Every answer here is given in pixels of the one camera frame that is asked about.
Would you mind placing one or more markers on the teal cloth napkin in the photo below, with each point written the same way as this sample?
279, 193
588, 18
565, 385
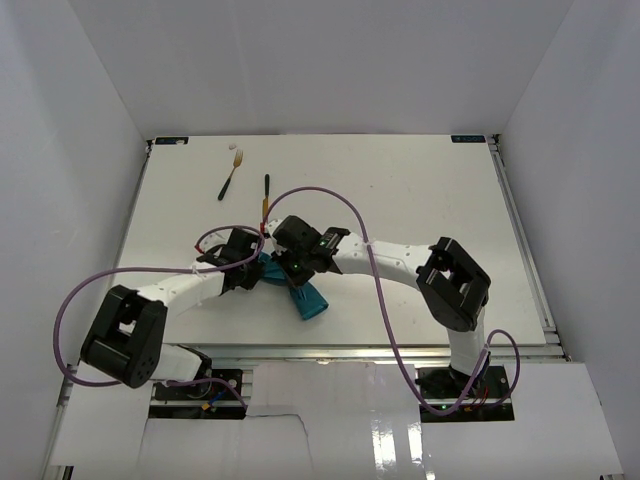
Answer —
307, 299

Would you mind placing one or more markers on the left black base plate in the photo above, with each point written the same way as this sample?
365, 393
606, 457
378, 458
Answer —
202, 392

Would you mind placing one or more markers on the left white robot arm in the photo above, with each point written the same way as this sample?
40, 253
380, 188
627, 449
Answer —
126, 340

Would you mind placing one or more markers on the left blue table label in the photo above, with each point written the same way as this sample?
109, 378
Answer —
181, 140

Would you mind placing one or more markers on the blue table label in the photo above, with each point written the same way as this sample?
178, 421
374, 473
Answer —
181, 140
468, 139

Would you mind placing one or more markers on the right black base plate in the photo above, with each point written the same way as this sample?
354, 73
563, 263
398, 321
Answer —
444, 383

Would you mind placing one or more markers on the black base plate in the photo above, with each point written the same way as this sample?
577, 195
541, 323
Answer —
202, 392
444, 383

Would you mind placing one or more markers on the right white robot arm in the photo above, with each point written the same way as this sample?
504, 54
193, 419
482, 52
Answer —
454, 287

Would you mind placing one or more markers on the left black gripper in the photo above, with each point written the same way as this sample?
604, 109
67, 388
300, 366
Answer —
254, 273

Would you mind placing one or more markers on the right blue table label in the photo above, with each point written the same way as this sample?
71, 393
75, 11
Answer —
468, 139

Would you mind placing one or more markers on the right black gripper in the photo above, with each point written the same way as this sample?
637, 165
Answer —
291, 270

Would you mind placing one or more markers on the white cardboard front cover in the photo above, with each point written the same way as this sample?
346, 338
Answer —
343, 421

